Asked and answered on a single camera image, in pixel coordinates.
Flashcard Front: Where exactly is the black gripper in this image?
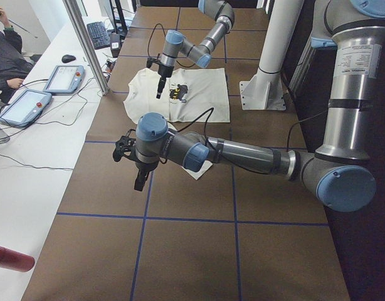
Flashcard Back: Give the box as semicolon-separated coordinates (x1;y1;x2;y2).
156;62;172;99
134;162;154;191

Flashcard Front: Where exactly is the cream long-sleeve cat shirt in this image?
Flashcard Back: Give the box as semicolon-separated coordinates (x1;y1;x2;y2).
122;67;231;181

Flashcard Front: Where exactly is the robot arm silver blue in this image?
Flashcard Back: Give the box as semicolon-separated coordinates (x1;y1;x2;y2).
147;1;235;99
130;1;385;212

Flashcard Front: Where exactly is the black power adapter box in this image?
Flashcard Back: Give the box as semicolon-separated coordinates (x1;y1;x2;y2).
110;33;122;58

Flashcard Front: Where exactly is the black keyboard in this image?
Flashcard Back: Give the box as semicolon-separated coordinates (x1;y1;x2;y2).
87;21;110;50

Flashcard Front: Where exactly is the far teach pendant tablet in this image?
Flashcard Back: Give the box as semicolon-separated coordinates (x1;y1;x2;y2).
43;65;85;95

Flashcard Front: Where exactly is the teach pendant tablet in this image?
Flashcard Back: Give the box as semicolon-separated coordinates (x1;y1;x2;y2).
0;89;52;128
43;65;85;95

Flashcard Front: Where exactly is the black computer mouse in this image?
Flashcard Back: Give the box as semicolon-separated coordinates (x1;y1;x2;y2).
61;55;76;63

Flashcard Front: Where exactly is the near teach pendant tablet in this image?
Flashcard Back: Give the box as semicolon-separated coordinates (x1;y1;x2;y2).
0;89;52;128

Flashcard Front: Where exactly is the seated person dark jacket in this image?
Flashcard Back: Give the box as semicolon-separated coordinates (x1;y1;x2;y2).
0;7;33;103

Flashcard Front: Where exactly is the red cylinder bottle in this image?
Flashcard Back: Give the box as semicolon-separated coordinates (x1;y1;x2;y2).
0;246;35;272

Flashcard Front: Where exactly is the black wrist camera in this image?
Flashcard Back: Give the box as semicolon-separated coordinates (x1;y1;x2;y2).
112;129;137;162
146;56;162;68

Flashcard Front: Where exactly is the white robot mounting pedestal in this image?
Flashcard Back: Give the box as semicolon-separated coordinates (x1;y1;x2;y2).
240;0;304;111

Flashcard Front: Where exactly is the aluminium frame post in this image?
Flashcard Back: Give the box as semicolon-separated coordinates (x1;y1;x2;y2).
63;0;109;95

